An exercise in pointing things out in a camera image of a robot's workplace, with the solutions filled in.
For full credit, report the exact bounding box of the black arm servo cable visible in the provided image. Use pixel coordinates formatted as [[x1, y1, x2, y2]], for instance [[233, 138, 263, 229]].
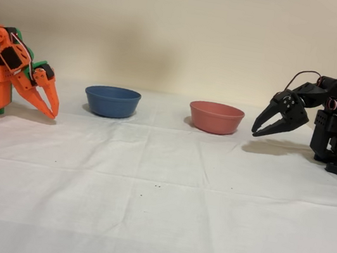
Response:
[[284, 67, 322, 96]]

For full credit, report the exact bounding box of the white tablecloth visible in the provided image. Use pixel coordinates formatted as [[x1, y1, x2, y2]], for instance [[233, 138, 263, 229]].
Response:
[[0, 66, 337, 253]]

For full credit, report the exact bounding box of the orange arm servo cable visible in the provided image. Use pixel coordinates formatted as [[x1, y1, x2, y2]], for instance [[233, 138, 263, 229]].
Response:
[[2, 30, 41, 81]]

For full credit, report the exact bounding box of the red bowl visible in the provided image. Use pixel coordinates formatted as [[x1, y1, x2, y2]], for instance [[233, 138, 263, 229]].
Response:
[[186, 99, 246, 139]]

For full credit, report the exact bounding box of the blue bowl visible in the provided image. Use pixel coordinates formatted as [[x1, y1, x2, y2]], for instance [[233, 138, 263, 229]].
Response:
[[81, 82, 143, 123]]

